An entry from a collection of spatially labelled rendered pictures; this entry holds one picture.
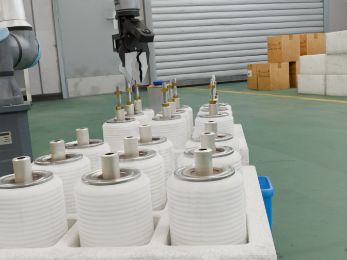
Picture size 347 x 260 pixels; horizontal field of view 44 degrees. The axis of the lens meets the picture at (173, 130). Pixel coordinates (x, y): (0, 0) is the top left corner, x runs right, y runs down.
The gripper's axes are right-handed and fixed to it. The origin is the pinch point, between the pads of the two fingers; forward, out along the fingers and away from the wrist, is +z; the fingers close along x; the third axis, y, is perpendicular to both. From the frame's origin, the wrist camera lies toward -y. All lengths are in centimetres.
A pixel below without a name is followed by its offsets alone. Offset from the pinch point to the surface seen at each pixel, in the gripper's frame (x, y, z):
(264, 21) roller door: -454, 390, -57
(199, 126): 1.8, -32.8, 11.7
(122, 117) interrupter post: 15.2, -18.6, 8.7
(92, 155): 35, -46, 11
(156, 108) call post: -11.4, 9.0, 10.8
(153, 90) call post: -10.9, 9.3, 4.8
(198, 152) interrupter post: 33, -75, 7
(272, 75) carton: -295, 226, 18
